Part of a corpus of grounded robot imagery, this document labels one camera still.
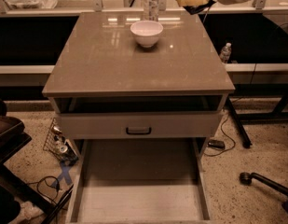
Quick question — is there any blue rxbar blueberry packet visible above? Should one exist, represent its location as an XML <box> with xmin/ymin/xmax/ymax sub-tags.
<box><xmin>175</xmin><ymin>0</ymin><xmax>214</xmax><ymax>15</ymax></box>

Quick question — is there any grey drawer cabinet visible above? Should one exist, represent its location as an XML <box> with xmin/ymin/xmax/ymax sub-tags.
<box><xmin>42</xmin><ymin>10</ymin><xmax>236</xmax><ymax>224</ymax></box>

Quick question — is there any open lower drawer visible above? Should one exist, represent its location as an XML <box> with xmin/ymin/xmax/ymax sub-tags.
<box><xmin>65</xmin><ymin>138</ymin><xmax>213</xmax><ymax>224</ymax></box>

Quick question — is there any clear water bottle on cabinet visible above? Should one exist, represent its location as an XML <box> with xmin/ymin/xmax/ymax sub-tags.
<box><xmin>144</xmin><ymin>0</ymin><xmax>159</xmax><ymax>21</ymax></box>

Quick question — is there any white ceramic bowl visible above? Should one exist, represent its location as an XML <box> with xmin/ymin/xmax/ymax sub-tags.
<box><xmin>130</xmin><ymin>21</ymin><xmax>163</xmax><ymax>48</ymax></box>

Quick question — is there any small water bottle behind cabinet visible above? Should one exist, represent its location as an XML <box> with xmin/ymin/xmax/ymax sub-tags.
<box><xmin>219</xmin><ymin>42</ymin><xmax>232</xmax><ymax>63</ymax></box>

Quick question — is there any black table leg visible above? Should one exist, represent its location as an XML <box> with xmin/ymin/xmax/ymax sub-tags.
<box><xmin>226</xmin><ymin>98</ymin><xmax>252</xmax><ymax>148</ymax></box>

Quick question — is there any black office chair base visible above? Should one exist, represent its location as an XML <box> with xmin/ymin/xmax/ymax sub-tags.
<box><xmin>240</xmin><ymin>172</ymin><xmax>288</xmax><ymax>214</ymax></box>

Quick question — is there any blue tape cross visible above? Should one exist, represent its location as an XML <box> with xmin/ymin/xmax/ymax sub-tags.
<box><xmin>52</xmin><ymin>162</ymin><xmax>73</xmax><ymax>188</ymax></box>

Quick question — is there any dark chair at left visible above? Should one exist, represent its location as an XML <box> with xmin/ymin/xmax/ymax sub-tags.
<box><xmin>0</xmin><ymin>99</ymin><xmax>55</xmax><ymax>224</ymax></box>

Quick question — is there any closed drawer with black handle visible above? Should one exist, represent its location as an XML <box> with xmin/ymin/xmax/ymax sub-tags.
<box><xmin>56</xmin><ymin>112</ymin><xmax>222</xmax><ymax>140</ymax></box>

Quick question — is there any wire basket with cans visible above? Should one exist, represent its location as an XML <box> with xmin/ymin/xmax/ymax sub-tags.
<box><xmin>43</xmin><ymin>119</ymin><xmax>78</xmax><ymax>166</ymax></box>

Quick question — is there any black cable on floor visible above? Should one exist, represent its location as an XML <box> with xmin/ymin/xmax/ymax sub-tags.
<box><xmin>25</xmin><ymin>175</ymin><xmax>75</xmax><ymax>224</ymax></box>

